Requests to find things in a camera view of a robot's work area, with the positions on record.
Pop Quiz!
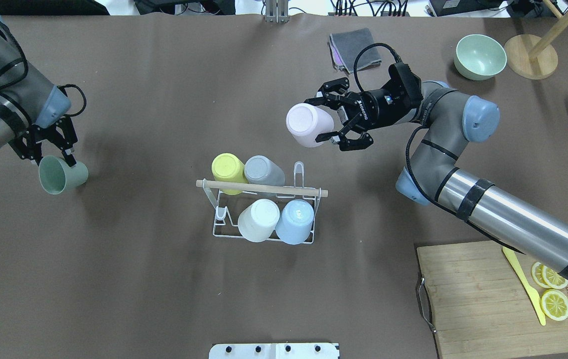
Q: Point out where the light blue plastic cup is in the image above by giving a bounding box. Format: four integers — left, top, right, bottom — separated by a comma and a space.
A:
275, 199, 314, 245

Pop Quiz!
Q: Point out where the mint green bowl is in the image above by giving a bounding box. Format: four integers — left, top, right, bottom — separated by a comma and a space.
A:
453, 34, 507, 80

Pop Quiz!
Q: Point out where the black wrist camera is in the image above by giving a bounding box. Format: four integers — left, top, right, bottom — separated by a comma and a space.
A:
388, 63, 423, 109

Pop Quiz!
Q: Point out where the aluminium frame post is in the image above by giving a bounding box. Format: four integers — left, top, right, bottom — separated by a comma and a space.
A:
263, 0, 290, 23

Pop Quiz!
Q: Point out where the yellow plastic cup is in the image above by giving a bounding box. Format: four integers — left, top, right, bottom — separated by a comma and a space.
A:
211, 153, 249, 183

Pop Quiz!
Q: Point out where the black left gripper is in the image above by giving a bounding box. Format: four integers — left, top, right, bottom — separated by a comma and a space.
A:
8, 116, 78, 168

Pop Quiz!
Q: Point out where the white wire cup rack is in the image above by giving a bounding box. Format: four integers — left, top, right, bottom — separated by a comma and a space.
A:
196, 162, 329, 245

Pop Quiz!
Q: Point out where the grey folded cloth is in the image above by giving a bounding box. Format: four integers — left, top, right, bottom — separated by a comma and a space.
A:
329, 28, 382, 74

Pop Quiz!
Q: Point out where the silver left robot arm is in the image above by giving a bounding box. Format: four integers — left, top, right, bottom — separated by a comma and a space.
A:
0, 16, 77, 167

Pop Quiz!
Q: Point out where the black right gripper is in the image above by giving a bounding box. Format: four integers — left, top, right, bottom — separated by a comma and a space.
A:
304, 79, 417, 152

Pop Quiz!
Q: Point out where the white mounting plate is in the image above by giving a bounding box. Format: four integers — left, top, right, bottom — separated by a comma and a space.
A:
209, 342, 341, 359

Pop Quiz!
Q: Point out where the white plastic cup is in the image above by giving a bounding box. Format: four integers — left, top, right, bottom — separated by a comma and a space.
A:
238, 198, 280, 242

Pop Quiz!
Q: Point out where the pink plastic cup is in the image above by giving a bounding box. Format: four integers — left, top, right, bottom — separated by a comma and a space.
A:
286, 104, 334, 148

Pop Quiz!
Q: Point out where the wooden cutting board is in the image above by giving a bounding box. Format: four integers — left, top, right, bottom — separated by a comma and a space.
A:
417, 241, 568, 359

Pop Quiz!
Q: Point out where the wooden mug tree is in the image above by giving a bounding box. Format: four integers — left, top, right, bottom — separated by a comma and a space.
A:
504, 0, 568, 80

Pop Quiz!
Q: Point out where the green plastic cup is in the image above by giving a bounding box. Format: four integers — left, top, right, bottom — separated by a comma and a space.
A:
38, 156, 89, 195

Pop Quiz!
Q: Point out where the lemon slice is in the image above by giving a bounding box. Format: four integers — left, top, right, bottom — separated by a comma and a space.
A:
541, 266, 568, 290
541, 289, 568, 321
531, 261, 550, 289

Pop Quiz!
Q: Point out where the yellow plastic knife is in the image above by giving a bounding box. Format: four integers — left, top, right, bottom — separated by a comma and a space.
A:
501, 247, 547, 326

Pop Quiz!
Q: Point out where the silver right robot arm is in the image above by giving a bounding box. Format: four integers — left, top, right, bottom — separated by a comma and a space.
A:
306, 78, 568, 280

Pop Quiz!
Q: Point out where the grey plastic cup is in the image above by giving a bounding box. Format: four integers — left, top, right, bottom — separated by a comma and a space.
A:
244, 155, 285, 186

